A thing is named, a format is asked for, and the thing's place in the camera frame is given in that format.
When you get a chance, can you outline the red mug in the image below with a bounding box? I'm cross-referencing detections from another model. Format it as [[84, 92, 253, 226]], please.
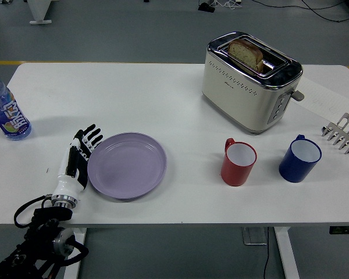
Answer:
[[220, 137, 258, 187]]

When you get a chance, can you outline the blue-label drink bottle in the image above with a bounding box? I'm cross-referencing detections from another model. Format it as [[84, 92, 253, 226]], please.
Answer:
[[0, 69, 33, 142]]

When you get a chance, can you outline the black table control panel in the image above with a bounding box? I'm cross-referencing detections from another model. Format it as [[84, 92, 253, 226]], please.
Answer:
[[329, 225, 349, 235]]

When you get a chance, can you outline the purple plate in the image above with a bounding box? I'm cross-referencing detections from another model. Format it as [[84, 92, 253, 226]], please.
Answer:
[[87, 132, 168, 201]]

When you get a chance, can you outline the metal toast rack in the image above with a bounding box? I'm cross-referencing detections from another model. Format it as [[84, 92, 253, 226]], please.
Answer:
[[320, 112, 349, 155]]

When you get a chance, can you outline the cream and chrome toaster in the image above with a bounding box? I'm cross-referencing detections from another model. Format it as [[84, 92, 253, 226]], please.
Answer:
[[202, 31, 305, 135]]

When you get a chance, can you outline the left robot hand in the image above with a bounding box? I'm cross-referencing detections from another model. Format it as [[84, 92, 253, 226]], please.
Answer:
[[51, 123, 104, 201]]

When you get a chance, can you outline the white stand base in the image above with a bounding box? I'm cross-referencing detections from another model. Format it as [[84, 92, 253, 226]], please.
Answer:
[[27, 0, 54, 26]]

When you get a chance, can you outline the thin black cable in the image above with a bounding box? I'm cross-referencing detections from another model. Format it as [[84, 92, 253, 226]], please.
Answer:
[[263, 226, 273, 279]]

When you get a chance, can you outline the long black floor cable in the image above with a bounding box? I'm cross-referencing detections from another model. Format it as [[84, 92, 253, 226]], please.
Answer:
[[251, 0, 349, 23]]

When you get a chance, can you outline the bread slice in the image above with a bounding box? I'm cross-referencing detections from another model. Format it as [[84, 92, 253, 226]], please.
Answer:
[[227, 39, 265, 73]]

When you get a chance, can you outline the black floor device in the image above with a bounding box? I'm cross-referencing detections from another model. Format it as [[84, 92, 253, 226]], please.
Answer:
[[197, 2, 216, 13]]

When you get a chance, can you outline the blue mug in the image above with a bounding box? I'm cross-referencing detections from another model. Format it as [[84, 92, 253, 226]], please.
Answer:
[[279, 134, 323, 184]]

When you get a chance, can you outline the white tangled cable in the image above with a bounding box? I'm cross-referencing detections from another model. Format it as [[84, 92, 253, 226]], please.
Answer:
[[214, 0, 243, 9]]

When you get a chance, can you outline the white table leg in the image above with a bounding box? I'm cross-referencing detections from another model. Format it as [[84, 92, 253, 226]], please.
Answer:
[[272, 226, 300, 279], [63, 227, 88, 279]]

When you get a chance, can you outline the white paper sheet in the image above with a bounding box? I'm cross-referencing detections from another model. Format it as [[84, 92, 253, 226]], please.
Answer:
[[298, 77, 349, 124]]

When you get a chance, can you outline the grey floor box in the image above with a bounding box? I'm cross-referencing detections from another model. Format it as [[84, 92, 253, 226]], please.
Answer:
[[240, 226, 269, 246]]

